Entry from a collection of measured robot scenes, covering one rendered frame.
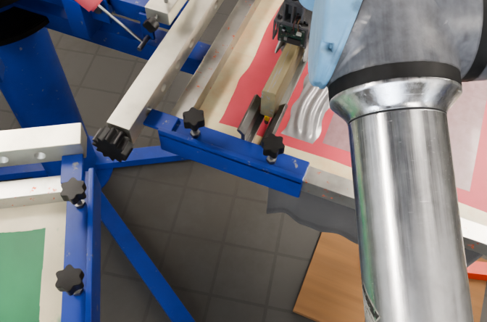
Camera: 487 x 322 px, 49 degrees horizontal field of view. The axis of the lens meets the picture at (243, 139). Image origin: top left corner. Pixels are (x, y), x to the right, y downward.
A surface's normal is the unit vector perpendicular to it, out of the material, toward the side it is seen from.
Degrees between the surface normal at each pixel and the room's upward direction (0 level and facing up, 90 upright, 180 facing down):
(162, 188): 0
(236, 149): 0
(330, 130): 0
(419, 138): 22
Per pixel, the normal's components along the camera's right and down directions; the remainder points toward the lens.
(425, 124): 0.25, -0.22
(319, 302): 0.01, -0.57
